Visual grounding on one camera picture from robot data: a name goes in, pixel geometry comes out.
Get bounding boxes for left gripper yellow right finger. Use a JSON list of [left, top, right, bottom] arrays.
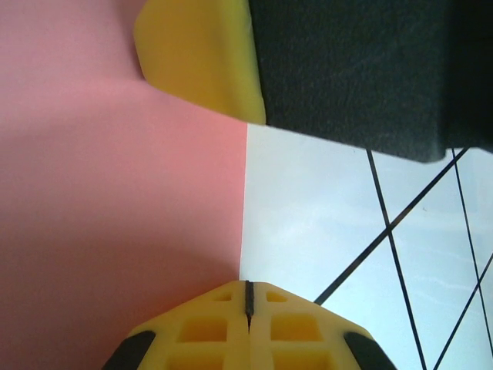
[[246, 280, 394, 370]]

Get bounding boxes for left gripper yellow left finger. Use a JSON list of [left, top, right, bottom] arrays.
[[102, 280, 247, 370]]

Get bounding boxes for pink paper sheet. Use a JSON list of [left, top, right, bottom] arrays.
[[0, 0, 247, 370]]

